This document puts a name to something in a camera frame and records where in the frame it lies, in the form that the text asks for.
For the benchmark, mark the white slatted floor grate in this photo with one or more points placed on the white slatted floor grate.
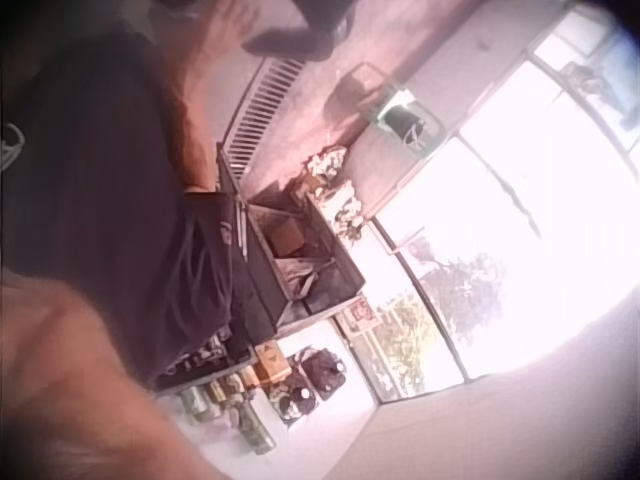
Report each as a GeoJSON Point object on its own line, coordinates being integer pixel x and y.
{"type": "Point", "coordinates": [260, 110]}

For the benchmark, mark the row of green bottles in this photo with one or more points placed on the row of green bottles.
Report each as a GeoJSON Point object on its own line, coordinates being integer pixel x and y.
{"type": "Point", "coordinates": [230, 405]}

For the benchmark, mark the person's right hand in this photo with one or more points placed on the person's right hand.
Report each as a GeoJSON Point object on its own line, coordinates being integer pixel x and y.
{"type": "Point", "coordinates": [225, 30]}

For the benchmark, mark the black crate of bottles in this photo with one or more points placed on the black crate of bottles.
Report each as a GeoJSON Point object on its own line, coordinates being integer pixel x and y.
{"type": "Point", "coordinates": [310, 385]}

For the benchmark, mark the large glass window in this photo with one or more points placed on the large glass window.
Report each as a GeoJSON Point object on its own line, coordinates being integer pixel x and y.
{"type": "Point", "coordinates": [500, 225]}

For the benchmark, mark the orange cardboard box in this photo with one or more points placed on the orange cardboard box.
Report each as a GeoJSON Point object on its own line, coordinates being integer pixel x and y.
{"type": "Point", "coordinates": [272, 364]}

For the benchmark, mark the heap of white packets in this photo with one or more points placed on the heap of white packets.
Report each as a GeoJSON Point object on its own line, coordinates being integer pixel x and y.
{"type": "Point", "coordinates": [335, 195]}

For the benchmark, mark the bin with black bag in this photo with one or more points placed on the bin with black bag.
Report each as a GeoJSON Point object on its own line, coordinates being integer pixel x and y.
{"type": "Point", "coordinates": [405, 122]}

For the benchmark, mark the person's right fingers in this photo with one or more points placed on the person's right fingers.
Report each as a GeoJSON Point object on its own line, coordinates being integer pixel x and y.
{"type": "Point", "coordinates": [241, 15]}

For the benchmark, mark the dark metal compartment cart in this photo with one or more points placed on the dark metal compartment cart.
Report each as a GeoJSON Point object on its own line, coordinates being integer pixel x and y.
{"type": "Point", "coordinates": [295, 260]}

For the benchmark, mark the red and white poster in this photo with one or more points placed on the red and white poster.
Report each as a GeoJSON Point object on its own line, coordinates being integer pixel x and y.
{"type": "Point", "coordinates": [360, 315]}

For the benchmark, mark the person's legs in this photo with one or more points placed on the person's legs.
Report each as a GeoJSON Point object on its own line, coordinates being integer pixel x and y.
{"type": "Point", "coordinates": [295, 35]}

